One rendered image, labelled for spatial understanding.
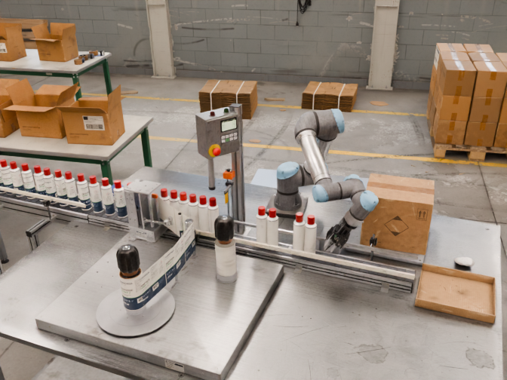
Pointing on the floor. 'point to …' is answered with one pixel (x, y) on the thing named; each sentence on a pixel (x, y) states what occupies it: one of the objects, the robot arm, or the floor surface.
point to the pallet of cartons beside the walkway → (468, 100)
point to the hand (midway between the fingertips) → (327, 247)
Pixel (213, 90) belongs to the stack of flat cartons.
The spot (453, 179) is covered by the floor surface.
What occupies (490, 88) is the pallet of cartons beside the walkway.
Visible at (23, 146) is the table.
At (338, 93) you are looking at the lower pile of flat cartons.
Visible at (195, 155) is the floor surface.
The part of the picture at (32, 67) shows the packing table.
